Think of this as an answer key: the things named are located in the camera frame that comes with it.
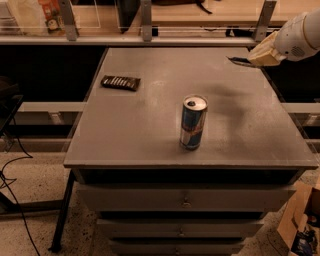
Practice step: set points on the grey drawer cabinet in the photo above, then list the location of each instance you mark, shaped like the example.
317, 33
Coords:
153, 196

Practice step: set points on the redbull can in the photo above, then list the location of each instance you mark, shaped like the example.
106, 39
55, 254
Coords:
193, 119

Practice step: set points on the grey metal shelf rail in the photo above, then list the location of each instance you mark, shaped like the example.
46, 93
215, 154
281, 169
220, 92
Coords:
215, 22

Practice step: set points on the cardboard box on floor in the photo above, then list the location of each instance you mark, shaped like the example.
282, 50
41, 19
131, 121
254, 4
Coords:
299, 225

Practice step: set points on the black chair at left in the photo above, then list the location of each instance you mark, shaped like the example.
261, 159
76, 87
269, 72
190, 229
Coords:
11, 99

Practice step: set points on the brown snack bar wrapper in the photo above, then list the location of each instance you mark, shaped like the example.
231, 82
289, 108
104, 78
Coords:
120, 82

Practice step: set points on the blue rxbar wrapper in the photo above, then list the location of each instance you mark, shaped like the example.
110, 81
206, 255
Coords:
241, 61

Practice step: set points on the red printed bag on shelf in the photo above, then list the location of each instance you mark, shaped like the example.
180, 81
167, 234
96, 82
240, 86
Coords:
52, 14

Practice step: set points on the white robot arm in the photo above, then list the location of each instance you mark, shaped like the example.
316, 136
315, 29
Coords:
317, 31

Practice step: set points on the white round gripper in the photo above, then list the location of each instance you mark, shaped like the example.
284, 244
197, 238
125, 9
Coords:
292, 39

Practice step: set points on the black table leg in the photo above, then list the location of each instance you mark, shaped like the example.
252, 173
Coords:
56, 241

